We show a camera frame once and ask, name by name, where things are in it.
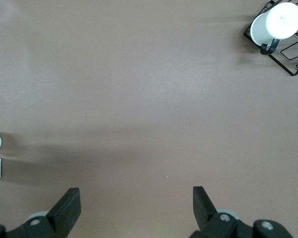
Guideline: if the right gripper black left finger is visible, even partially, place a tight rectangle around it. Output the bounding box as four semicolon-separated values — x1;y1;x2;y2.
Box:
0;187;81;238

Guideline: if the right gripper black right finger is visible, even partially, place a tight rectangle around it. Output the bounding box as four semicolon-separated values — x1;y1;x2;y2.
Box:
188;186;295;238

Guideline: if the black wire rack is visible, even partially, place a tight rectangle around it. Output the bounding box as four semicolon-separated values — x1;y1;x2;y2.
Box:
243;0;298;77

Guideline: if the white mug black handle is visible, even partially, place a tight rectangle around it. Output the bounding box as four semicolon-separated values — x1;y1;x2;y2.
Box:
250;1;298;55

